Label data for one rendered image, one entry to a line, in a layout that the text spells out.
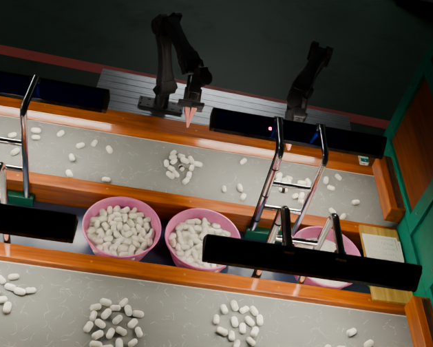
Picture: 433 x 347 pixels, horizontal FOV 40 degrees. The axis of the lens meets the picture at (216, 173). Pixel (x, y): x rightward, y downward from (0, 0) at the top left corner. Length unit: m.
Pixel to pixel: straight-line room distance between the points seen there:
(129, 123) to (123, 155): 0.17
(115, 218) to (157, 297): 0.34
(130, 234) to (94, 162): 0.36
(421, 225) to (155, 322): 0.99
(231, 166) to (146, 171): 0.35
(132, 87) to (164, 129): 0.42
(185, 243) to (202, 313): 0.29
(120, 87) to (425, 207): 1.42
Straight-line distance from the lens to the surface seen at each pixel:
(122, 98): 2.73
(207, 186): 2.28
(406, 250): 2.30
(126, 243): 2.06
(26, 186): 2.17
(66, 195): 2.20
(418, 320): 2.03
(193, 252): 2.06
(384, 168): 2.47
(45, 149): 2.35
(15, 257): 1.99
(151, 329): 1.88
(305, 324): 2.01
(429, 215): 2.19
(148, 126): 2.45
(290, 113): 2.36
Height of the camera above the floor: 2.35
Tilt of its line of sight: 43 degrees down
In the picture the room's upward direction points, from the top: 15 degrees clockwise
